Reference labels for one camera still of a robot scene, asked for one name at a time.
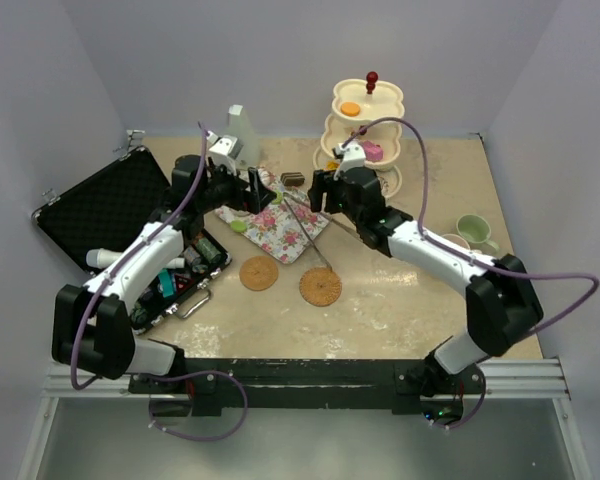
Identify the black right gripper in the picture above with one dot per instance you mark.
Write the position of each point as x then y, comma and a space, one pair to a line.
325, 183

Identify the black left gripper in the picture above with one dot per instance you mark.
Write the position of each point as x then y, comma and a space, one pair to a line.
259, 194

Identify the sprinkled white donut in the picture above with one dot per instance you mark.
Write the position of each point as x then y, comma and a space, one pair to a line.
390, 184

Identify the chocolate striped cake bar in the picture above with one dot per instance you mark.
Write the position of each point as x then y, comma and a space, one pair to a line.
292, 179

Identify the pink cake slice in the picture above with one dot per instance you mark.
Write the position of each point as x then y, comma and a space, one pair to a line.
373, 152

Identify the orange macaron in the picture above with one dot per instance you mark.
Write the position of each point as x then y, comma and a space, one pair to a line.
350, 109

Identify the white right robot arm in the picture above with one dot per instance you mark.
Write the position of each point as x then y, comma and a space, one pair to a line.
501, 304

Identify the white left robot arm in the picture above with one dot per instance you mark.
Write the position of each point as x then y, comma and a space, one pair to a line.
92, 330

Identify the green macaron centre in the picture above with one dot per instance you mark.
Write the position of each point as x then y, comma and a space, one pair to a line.
278, 198

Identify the green macaron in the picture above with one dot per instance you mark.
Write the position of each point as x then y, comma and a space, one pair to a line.
238, 226
278, 198

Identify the green macaron left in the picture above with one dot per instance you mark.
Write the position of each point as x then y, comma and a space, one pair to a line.
238, 226

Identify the floral serving tray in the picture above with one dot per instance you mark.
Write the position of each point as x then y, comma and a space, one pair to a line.
279, 230

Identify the grey metronome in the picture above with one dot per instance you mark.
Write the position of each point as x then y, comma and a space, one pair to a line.
240, 127

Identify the green poker chip stack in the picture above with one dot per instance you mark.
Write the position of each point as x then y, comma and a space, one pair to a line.
208, 250

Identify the left woven coaster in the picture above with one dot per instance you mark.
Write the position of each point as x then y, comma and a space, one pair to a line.
258, 273

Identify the woven coaster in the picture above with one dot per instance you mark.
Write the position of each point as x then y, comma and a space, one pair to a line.
320, 286
258, 273

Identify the cream three-tier dessert stand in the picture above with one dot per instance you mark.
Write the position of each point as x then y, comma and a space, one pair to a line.
377, 99

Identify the right woven coaster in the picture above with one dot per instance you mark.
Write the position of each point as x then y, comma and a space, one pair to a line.
320, 286

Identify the white small bottle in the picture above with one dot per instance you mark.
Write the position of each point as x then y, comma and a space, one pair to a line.
176, 263

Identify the pink cup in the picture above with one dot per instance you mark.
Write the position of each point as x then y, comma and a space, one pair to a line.
457, 240

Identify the green cup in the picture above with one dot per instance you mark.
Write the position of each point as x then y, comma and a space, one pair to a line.
477, 232

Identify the black open case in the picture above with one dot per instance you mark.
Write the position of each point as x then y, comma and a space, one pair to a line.
107, 211

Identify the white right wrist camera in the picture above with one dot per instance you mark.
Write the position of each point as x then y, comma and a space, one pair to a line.
349, 155

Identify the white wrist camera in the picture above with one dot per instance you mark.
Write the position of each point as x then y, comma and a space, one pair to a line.
349, 155
224, 150

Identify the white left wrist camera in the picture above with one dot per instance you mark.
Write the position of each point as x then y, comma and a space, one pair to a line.
224, 150

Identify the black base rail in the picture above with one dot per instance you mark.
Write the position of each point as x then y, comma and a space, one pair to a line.
207, 387

